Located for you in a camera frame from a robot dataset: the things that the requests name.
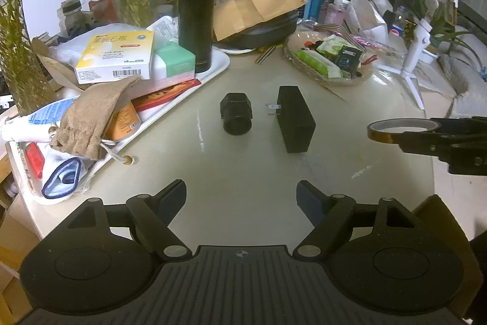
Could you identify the amber tape roll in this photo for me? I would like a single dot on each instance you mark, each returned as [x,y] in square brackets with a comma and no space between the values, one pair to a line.
[382,136]

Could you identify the white plate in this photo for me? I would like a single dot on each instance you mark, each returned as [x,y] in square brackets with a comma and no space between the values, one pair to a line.
[236,51]

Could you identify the red flat packet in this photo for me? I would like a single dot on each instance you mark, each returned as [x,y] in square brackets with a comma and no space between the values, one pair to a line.
[163,94]

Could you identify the pink bottle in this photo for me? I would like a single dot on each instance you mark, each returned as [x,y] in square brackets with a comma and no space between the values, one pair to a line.
[334,12]

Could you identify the grey cloth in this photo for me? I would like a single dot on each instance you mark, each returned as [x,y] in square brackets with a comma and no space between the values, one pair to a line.
[464,81]

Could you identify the black thermos bottle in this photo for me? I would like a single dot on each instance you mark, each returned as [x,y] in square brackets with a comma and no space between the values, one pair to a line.
[196,12]

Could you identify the soda bottle with blue label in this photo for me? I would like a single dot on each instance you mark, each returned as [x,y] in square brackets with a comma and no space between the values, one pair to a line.
[397,30]

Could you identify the clear bottle with black cap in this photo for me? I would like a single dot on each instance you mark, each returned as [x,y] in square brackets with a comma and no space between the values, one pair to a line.
[70,14]

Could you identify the white blue tube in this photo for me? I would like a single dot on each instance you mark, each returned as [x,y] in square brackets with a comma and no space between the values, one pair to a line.
[30,123]

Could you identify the white tray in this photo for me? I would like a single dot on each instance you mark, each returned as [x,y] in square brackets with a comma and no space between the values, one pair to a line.
[217,62]

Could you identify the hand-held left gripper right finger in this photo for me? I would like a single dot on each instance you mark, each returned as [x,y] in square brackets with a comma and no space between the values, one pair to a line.
[310,201]

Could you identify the red plastic item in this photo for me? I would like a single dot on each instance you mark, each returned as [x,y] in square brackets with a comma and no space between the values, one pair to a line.
[34,159]

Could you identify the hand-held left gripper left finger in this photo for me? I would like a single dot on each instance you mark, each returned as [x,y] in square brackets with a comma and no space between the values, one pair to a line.
[173,195]

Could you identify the blue box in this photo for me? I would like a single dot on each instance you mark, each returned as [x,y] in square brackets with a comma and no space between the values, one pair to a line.
[315,1]

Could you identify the light green packet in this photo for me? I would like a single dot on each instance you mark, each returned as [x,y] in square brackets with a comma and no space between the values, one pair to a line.
[333,45]

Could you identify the wooden shelf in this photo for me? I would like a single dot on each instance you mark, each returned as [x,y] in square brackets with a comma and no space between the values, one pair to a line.
[15,245]

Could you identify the black hexagonal cylinder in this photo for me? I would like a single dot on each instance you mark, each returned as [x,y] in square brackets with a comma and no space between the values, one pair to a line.
[236,115]

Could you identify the clear glass bowl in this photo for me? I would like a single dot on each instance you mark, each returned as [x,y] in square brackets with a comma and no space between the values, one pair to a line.
[365,73]

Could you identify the orange bottle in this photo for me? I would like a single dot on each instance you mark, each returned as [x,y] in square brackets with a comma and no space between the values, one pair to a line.
[125,119]

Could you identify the black zip case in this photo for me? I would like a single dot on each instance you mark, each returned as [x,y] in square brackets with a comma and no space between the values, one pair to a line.
[266,33]

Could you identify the white tripod stand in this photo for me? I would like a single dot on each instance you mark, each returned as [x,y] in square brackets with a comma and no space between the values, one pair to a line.
[414,47]

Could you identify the black power adapter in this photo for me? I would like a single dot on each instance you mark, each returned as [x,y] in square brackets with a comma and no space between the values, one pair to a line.
[295,119]

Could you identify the white plastic bag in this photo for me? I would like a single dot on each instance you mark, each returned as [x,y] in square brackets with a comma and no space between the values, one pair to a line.
[365,16]

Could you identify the small black box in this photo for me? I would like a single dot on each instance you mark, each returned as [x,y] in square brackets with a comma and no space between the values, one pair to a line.
[348,58]

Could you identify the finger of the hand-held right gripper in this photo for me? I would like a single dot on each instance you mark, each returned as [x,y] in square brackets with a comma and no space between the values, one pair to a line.
[422,144]
[464,125]

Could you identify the brown paper envelope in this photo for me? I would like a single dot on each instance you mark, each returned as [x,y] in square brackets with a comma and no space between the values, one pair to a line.
[258,5]

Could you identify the tall glass vase with flowers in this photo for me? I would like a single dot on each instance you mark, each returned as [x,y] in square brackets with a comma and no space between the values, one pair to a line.
[23,62]

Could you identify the green white wipes packet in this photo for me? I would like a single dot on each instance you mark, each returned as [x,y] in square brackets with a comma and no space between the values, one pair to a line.
[315,62]

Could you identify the blue trimmed white cloth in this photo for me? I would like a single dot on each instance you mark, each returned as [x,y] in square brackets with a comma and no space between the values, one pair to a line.
[57,176]

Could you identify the green tissue pack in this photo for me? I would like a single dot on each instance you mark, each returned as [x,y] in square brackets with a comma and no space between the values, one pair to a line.
[175,60]

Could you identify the yellow white medicine box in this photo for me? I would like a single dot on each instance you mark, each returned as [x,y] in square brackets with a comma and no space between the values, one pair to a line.
[114,51]

